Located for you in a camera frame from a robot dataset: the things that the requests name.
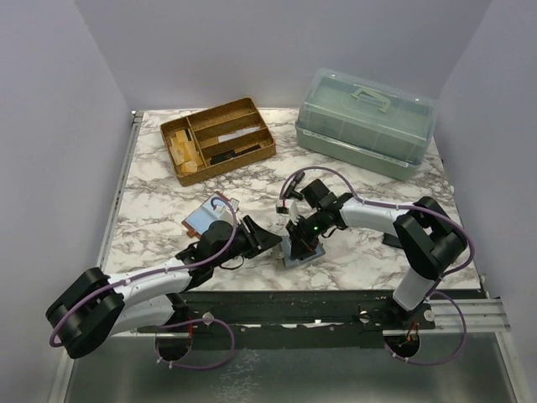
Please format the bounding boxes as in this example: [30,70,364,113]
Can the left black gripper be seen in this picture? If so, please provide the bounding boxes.
[212,216,282,269]

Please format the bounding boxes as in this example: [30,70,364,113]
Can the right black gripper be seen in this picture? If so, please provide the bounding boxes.
[286,210,329,260]

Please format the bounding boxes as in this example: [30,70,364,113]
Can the grey card holder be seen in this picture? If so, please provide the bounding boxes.
[272,236,326,269]

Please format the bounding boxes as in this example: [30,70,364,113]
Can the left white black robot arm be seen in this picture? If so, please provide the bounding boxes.
[45,216,282,359]

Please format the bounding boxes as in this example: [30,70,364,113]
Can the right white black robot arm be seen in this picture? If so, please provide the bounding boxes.
[286,180,469,329]

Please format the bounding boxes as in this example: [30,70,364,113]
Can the brown blue open card holder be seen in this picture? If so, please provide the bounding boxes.
[182,191,229,238]

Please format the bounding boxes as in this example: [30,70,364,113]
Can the white card in tray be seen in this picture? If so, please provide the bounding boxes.
[218,126,261,143]

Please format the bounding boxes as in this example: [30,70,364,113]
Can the black T-shaped tool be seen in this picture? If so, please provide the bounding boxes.
[283,171,305,201]

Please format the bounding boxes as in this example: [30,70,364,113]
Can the black item in tray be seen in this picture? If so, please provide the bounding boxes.
[210,144,261,165]

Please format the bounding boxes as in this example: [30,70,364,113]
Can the brown woven organizer tray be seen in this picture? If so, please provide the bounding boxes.
[160,97,276,186]

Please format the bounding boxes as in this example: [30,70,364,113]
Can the yellow packets in tray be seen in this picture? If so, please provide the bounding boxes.
[169,129,202,174]

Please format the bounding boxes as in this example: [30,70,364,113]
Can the green clear-lid storage box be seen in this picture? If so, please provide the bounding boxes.
[295,69,437,181]

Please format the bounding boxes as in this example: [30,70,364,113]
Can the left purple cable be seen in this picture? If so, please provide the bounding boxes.
[49,196,240,370]

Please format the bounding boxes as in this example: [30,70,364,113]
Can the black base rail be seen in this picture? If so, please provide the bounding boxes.
[140,290,435,353]

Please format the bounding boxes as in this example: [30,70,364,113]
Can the aluminium side rail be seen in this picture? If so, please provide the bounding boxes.
[95,111,144,270]

